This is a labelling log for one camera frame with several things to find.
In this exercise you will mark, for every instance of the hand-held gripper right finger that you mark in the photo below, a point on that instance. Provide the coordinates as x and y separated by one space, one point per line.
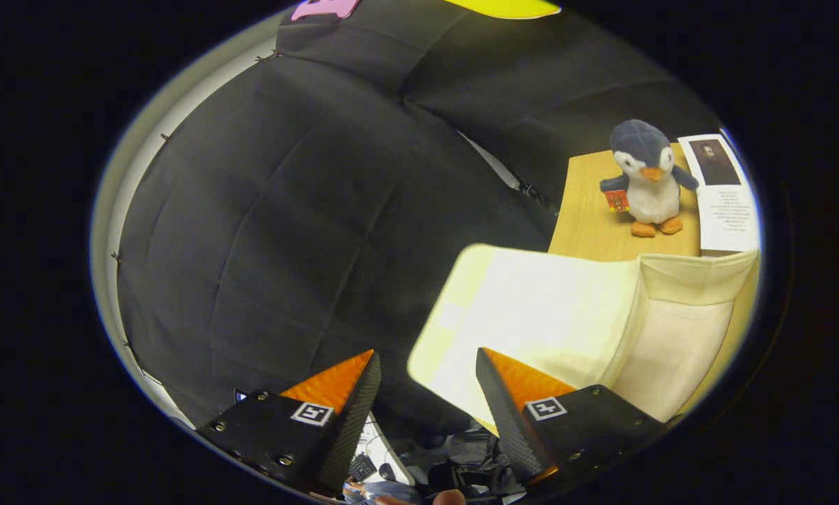
511 421

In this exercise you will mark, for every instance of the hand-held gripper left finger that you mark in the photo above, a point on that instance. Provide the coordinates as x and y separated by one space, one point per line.
349 421

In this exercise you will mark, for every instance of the cream fabric storage box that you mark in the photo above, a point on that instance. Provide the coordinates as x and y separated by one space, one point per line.
532 308

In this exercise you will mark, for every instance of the white side desk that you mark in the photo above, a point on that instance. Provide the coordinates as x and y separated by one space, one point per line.
376 440

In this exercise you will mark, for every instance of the grey penguin plush toy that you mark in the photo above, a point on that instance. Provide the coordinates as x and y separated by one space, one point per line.
647 186

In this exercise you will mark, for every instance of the white book with portrait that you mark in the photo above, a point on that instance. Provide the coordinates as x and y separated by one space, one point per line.
725 203

